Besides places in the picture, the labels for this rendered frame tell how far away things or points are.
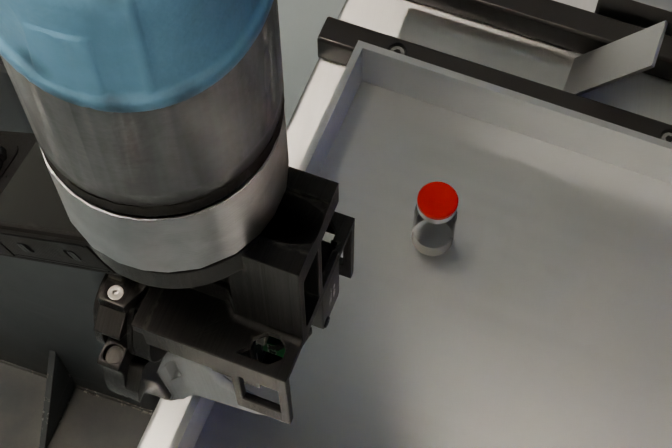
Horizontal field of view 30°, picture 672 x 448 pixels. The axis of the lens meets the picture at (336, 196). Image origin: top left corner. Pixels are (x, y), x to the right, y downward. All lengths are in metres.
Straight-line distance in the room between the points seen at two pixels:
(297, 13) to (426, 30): 1.09
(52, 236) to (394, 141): 0.28
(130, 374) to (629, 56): 0.33
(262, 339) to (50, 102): 0.17
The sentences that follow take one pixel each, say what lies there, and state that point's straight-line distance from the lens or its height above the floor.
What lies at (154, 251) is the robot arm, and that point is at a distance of 0.38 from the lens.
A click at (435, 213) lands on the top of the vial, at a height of 0.93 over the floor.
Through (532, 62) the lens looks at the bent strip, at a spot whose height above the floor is 0.88.
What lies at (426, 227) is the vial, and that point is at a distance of 0.63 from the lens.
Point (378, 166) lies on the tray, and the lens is 0.68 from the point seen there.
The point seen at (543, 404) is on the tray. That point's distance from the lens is 0.64.
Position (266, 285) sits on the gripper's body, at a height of 1.09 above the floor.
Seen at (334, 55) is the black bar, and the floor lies 0.89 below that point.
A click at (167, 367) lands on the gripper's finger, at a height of 0.98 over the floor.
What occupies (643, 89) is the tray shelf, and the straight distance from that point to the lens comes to 0.73.
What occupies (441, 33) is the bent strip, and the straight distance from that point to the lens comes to 0.73.
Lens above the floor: 1.48
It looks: 63 degrees down
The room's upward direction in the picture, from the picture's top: 1 degrees counter-clockwise
